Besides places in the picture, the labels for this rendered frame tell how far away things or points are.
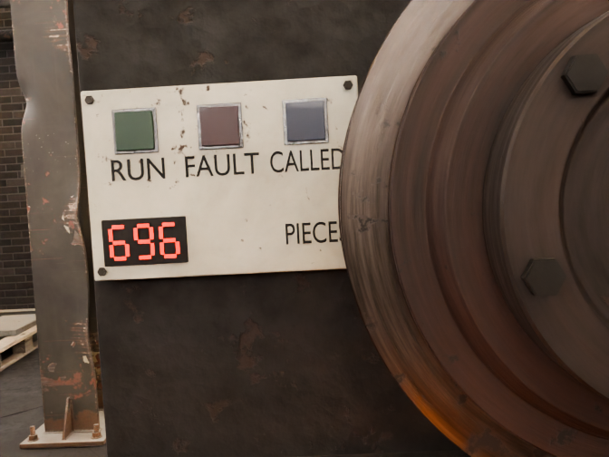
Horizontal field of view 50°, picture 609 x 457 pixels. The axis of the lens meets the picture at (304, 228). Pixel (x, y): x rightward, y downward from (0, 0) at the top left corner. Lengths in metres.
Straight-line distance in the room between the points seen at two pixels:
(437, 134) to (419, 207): 0.05
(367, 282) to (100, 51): 0.35
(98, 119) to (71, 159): 2.59
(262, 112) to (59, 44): 2.72
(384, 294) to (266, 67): 0.27
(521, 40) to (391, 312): 0.21
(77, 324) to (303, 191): 2.73
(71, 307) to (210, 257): 2.68
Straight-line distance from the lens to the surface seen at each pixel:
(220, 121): 0.62
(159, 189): 0.64
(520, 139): 0.42
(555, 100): 0.43
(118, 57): 0.68
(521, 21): 0.49
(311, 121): 0.62
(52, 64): 3.31
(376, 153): 0.49
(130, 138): 0.64
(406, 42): 0.50
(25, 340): 5.29
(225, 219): 0.63
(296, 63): 0.65
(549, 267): 0.42
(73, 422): 3.44
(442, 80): 0.48
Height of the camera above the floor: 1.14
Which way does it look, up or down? 4 degrees down
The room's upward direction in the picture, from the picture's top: 3 degrees counter-clockwise
